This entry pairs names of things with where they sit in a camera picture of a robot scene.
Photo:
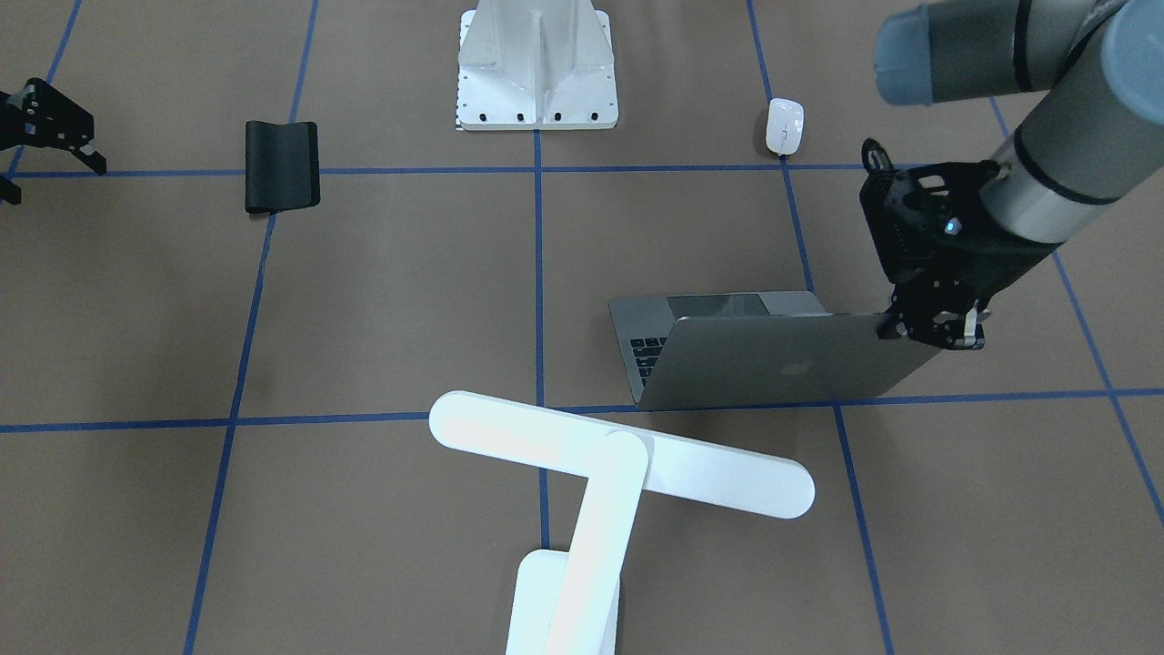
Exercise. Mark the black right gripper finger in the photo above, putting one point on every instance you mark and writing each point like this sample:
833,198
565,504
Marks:
90,157

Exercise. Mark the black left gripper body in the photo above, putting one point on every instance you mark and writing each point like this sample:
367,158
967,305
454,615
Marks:
1003,257

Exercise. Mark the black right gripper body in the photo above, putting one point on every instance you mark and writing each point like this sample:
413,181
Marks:
38,125

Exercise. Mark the grey laptop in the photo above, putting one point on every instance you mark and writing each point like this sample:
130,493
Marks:
751,349

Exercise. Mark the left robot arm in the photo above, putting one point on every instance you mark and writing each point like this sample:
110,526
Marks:
1096,132

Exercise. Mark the black folded mouse pad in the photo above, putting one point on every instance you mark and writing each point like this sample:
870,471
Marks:
282,167

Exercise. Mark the white computer mouse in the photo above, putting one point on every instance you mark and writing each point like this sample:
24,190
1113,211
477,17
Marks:
785,127

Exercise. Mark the white desk lamp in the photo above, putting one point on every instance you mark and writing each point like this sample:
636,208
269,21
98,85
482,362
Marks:
567,601

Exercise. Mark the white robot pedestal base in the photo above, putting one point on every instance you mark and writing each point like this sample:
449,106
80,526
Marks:
536,65

